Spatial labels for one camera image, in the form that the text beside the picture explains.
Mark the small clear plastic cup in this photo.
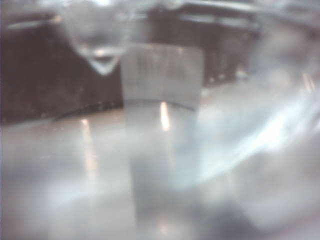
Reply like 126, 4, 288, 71
0, 0, 320, 240

